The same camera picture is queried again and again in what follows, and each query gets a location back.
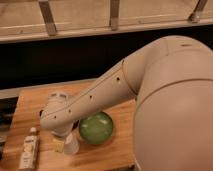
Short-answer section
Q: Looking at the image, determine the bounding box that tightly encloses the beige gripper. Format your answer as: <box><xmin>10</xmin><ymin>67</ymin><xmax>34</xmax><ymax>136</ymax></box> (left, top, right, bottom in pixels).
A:
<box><xmin>52</xmin><ymin>129</ymin><xmax>71</xmax><ymax>153</ymax></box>

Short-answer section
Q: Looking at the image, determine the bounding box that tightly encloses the white ceramic cup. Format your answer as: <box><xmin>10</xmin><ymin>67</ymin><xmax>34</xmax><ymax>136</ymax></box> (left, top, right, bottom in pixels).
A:
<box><xmin>64</xmin><ymin>133</ymin><xmax>79</xmax><ymax>155</ymax></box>

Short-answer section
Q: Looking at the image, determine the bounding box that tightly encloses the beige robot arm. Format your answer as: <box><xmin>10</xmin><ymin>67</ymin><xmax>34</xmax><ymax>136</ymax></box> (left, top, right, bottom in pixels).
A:
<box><xmin>40</xmin><ymin>35</ymin><xmax>213</xmax><ymax>171</ymax></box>

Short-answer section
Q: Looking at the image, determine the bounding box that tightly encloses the white lotion bottle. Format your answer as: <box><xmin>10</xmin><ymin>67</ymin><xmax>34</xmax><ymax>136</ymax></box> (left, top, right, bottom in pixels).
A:
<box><xmin>18</xmin><ymin>127</ymin><xmax>39</xmax><ymax>171</ymax></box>

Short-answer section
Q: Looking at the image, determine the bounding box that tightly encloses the green bowl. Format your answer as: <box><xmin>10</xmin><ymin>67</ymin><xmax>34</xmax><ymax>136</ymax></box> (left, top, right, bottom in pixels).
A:
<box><xmin>79</xmin><ymin>112</ymin><xmax>114</xmax><ymax>145</ymax></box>

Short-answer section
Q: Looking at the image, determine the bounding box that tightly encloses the wooden table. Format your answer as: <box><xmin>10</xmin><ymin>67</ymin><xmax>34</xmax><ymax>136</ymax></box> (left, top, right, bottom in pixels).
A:
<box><xmin>0</xmin><ymin>81</ymin><xmax>144</xmax><ymax>171</ymax></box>

